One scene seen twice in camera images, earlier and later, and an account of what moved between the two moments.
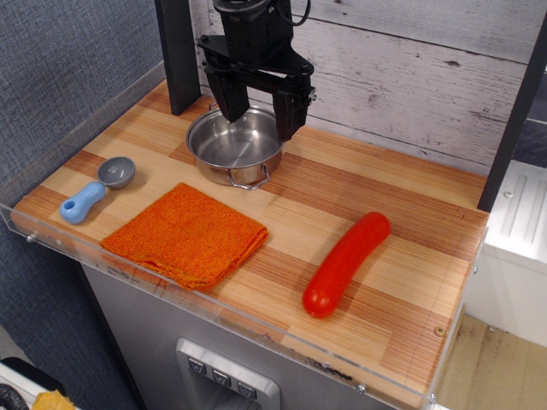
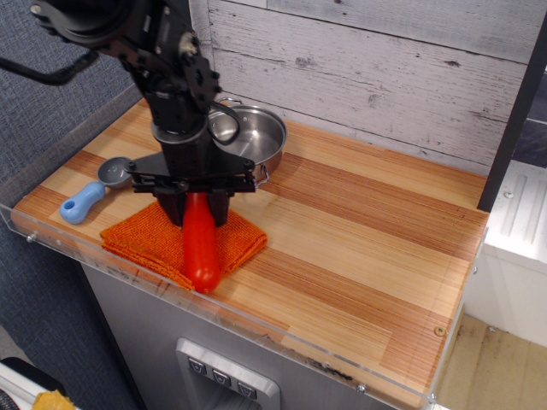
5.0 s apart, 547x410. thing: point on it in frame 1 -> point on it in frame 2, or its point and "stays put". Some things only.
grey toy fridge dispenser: x=208 y=380 stays put
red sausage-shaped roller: x=369 y=233 -> x=201 y=243
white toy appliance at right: x=507 y=286 stays put
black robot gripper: x=258 y=46 -> x=188 y=163
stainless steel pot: x=244 y=153 stays put
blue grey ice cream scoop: x=114 y=172 stays put
